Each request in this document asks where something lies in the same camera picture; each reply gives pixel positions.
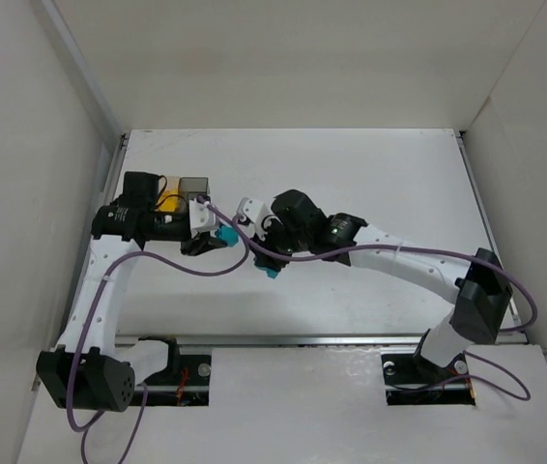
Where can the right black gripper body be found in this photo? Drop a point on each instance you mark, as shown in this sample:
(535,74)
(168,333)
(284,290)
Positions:
(264,248)

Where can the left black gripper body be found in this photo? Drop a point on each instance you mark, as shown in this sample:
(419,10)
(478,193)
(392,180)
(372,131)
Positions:
(195,244)

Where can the teal lego block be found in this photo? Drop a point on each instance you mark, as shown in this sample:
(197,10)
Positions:
(228,235)

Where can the teal lego piece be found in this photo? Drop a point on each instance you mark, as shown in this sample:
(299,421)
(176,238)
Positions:
(270,268)

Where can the yellow round lego with sticker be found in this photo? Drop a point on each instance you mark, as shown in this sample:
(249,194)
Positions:
(171,201)

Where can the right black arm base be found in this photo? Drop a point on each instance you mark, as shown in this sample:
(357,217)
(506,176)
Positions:
(412,381)

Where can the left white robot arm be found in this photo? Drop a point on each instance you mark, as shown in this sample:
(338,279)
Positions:
(85,371)

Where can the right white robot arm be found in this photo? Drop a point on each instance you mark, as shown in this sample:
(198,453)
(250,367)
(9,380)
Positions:
(473,285)

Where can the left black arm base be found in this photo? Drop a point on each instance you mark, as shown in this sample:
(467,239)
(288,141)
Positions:
(184,382)

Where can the orange transparent container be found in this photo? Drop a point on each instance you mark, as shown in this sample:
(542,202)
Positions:
(167,182)

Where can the grey transparent container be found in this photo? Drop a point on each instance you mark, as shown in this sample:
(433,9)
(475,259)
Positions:
(192,187)

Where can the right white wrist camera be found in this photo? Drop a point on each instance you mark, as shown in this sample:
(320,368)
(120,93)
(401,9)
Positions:
(252,219)

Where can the aluminium frame rail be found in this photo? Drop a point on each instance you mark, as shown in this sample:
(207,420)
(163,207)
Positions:
(414,184)

